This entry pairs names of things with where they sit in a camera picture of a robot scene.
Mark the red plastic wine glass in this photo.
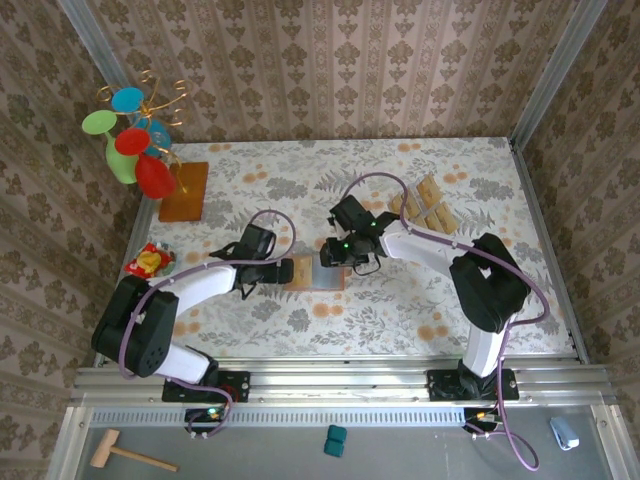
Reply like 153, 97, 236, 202
114, 127, 178, 201

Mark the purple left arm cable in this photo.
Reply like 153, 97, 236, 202
117, 210, 298, 441

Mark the grey metal shelf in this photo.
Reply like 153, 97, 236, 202
47, 404, 640, 480

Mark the blue plastic wine glass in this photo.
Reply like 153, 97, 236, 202
110, 87, 172, 151

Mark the gold wire glass rack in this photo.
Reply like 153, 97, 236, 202
97, 68, 210, 223

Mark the black controller board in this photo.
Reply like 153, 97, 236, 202
463, 408, 501, 434
184, 407, 230, 435

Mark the grey slotted cable duct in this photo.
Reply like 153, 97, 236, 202
89, 405, 501, 429

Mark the aluminium corner post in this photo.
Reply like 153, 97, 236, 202
58, 0, 132, 94
507, 0, 610, 149

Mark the clear plastic card rack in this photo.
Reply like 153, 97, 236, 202
387, 173, 460, 237

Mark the aluminium table side rail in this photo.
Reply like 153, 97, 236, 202
507, 137, 590, 364

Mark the floral print tablecloth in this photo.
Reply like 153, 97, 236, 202
115, 137, 575, 359

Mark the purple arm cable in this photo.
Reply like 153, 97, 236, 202
342, 172, 550, 471
117, 210, 298, 441

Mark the white blue stapler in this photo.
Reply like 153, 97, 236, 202
549, 416, 581, 451

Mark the aluminium front rail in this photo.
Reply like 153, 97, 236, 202
69, 357, 620, 407

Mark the wooden mallet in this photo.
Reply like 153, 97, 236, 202
89, 428, 179, 474

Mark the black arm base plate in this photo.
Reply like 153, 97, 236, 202
426, 368, 520, 403
161, 370, 251, 404

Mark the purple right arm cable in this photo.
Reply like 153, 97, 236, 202
342, 172, 550, 471

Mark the green plastic wine glass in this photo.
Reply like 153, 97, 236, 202
81, 110, 140, 186

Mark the red yellow snack packet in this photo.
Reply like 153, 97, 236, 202
124, 241, 177, 279

